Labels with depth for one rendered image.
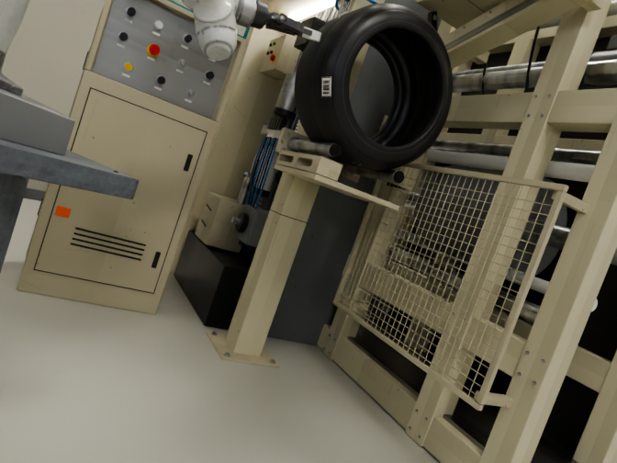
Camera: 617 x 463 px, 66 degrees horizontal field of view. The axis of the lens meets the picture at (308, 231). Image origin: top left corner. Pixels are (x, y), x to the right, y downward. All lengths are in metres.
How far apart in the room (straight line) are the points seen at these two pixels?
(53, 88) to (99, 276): 2.25
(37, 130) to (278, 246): 1.24
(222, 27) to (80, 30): 2.89
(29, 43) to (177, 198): 2.20
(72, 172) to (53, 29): 3.28
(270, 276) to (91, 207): 0.77
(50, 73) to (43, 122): 3.20
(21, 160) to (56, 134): 0.13
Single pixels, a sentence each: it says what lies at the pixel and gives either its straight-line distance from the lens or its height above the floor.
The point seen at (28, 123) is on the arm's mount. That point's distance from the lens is 0.92.
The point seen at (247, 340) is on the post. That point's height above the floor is 0.07.
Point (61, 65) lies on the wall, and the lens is 4.16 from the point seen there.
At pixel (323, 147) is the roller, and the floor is 0.90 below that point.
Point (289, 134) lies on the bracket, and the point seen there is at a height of 0.93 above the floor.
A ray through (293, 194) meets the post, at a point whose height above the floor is 0.71.
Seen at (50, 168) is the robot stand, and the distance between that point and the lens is 0.85.
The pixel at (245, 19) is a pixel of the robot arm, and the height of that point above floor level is 1.16.
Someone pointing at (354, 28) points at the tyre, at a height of 1.27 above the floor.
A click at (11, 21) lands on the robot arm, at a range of 0.99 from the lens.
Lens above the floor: 0.73
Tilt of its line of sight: 4 degrees down
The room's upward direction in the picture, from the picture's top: 19 degrees clockwise
